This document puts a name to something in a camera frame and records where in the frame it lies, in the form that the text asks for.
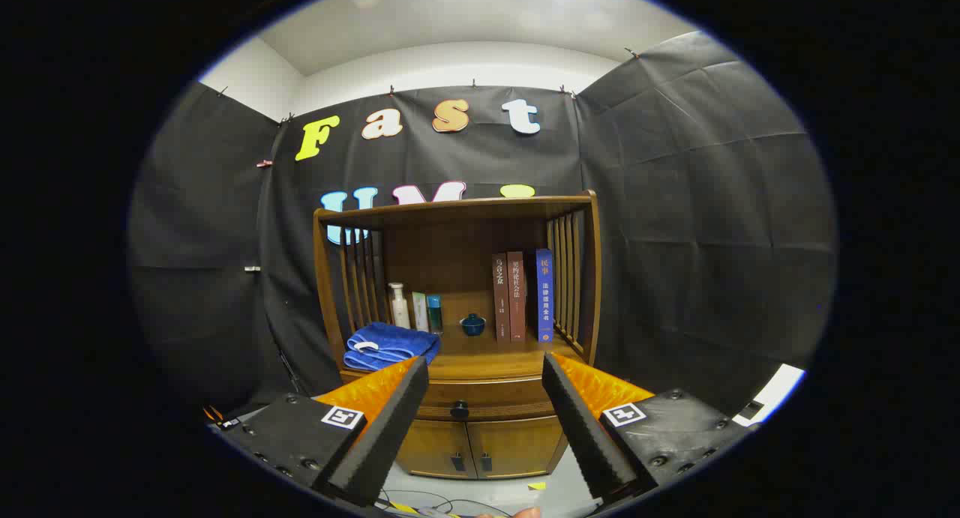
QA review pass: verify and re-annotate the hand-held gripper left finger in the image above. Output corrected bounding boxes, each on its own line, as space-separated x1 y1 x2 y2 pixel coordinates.
212 355 430 508

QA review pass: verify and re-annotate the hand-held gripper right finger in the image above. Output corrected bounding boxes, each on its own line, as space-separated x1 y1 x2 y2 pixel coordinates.
541 352 760 505

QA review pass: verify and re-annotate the wooden drawer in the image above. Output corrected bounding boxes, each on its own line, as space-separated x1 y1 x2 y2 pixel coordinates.
341 372 560 423

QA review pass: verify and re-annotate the wooden cabinet door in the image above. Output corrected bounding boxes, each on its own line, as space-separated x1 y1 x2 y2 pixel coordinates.
466 417 565 479
396 419 479 478

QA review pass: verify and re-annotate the wooden countertop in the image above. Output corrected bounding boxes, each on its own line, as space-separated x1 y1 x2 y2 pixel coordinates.
339 316 586 382

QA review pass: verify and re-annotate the wooden cabinet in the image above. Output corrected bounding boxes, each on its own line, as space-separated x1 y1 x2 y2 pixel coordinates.
313 190 602 480

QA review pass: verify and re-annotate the yellow black floor tape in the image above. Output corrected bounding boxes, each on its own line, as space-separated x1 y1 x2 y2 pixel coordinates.
388 501 460 518

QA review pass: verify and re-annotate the folded blue towel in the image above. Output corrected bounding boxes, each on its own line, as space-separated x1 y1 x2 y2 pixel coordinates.
343 322 442 372

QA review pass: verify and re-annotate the white pump bottle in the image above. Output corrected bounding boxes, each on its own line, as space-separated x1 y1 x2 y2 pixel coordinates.
388 282 412 330

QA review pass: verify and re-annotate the blue book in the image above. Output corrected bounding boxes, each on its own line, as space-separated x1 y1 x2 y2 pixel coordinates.
535 248 555 344

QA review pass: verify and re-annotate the reddish brown book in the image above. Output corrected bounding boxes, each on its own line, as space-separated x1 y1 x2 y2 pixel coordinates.
507 251 528 343

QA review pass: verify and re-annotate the dark brown book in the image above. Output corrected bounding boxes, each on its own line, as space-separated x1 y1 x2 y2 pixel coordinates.
492 253 512 343

